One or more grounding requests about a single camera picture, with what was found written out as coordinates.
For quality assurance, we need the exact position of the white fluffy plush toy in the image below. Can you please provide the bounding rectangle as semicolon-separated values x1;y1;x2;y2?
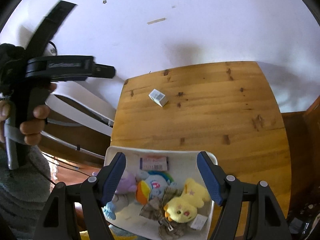
103;194;129;220

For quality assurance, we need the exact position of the purple plush toy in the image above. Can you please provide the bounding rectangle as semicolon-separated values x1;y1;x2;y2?
115;171;137;195

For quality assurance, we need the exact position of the yellow duck plush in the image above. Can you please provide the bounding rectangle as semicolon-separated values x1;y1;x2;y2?
163;178;211;223

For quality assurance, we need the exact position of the grey plaid bow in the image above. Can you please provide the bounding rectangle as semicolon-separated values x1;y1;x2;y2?
139;187;187;240

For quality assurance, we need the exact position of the rainbow blue pony plush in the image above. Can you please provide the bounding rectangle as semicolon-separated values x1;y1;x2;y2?
135;170;177;205

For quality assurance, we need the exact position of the pink tissue packet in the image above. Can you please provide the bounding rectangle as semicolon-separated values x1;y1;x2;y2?
139;156;169;171

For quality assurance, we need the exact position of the white small carton box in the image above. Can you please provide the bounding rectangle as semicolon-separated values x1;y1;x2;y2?
149;89;168;107

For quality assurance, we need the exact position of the person left hand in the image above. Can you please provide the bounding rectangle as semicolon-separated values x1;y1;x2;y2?
1;100;50;146

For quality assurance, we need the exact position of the white plastic tray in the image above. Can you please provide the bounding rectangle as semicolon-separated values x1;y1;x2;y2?
104;146;214;239

